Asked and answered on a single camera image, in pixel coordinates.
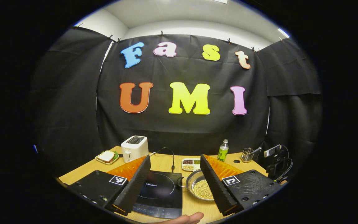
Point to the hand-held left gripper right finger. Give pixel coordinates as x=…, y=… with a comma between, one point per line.
x=214, y=186

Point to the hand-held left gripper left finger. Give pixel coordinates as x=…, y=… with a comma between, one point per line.
x=135, y=186

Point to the pile of soybeans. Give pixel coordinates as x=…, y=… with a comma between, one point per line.
x=204, y=189

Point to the black induction cooktop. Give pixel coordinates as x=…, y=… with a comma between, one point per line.
x=163, y=196

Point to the white divided bean tray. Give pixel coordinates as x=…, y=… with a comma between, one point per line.
x=188, y=165

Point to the green label plastic bottle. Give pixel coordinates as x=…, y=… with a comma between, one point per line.
x=222, y=153

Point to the white toaster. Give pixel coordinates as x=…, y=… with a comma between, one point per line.
x=134, y=149

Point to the plate with sandwich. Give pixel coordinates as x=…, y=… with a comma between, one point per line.
x=106, y=156

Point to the small ceiling light panel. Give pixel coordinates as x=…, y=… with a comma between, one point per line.
x=283, y=32

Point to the row of black cloth clips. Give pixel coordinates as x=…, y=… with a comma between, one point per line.
x=162, y=32

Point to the large ceiling light panel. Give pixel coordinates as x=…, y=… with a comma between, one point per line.
x=221, y=1

